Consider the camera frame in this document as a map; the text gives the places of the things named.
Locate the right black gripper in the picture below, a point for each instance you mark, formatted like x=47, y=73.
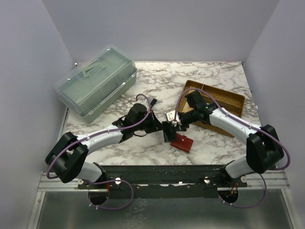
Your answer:
x=183, y=127

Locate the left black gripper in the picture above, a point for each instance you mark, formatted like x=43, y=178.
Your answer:
x=156, y=125

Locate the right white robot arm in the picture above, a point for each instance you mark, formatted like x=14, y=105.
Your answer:
x=263, y=148

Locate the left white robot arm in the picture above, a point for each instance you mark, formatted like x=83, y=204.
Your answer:
x=66, y=160

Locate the red leather card holder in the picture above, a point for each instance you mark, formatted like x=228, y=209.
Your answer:
x=182, y=143

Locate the black T-shaped tool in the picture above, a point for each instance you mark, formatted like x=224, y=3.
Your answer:
x=153, y=102

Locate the woven bamboo organizer tray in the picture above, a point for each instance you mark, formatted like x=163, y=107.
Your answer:
x=232, y=102

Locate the green plastic storage box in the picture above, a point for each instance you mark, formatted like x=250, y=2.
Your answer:
x=91, y=87

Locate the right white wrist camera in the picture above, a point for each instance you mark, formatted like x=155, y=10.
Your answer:
x=173, y=118

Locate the aluminium extrusion rail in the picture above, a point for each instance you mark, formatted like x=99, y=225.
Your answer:
x=162, y=179

